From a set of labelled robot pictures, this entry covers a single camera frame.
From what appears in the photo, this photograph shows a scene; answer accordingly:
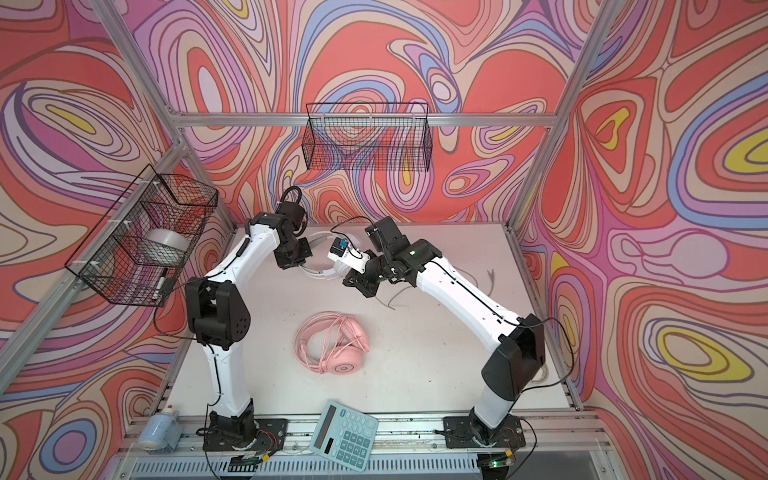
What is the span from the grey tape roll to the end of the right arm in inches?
17.3

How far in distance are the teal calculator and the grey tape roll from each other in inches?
21.2

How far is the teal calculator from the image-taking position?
70cm

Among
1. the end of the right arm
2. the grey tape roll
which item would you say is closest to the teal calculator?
the end of the right arm

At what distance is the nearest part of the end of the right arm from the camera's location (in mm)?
541

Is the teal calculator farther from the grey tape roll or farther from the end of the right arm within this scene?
the grey tape roll

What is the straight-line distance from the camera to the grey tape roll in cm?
71

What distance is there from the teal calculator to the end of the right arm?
338 millimetres
